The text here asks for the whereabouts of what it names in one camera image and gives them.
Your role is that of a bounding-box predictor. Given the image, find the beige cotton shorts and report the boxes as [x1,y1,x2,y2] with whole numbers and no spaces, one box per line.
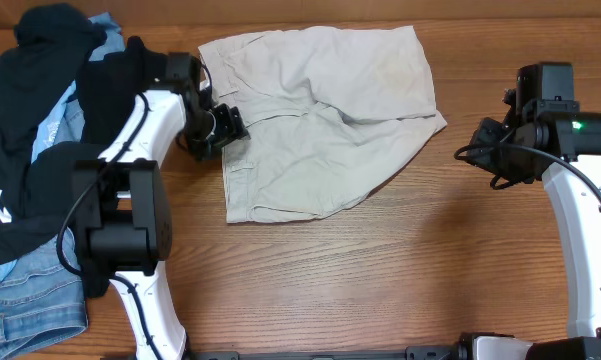
[199,26,446,223]

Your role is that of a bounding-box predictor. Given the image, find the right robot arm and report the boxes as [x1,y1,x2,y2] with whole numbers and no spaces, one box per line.
[446,62,601,359]

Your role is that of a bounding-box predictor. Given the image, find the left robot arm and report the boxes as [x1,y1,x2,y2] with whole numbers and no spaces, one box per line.
[65,53,248,359]

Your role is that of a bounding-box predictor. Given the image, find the black ribbed sweater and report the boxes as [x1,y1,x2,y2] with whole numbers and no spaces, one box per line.
[74,35,172,300]

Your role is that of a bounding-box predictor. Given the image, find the light blue shirt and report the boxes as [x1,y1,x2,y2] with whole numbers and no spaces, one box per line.
[0,12,125,283]

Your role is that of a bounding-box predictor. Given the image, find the black garment with white print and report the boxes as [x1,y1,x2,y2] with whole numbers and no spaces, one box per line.
[0,3,106,265]

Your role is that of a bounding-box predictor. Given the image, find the blue denim jeans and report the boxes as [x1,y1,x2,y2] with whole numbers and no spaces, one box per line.
[0,239,88,359]

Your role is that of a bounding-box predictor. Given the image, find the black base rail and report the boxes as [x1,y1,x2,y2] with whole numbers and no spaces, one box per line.
[179,346,457,360]

